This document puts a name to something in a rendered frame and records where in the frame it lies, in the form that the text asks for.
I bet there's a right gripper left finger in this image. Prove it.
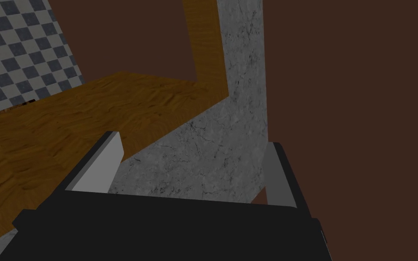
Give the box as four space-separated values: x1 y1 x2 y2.
52 130 125 194

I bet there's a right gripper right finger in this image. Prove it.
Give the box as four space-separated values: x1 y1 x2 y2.
262 142 312 219

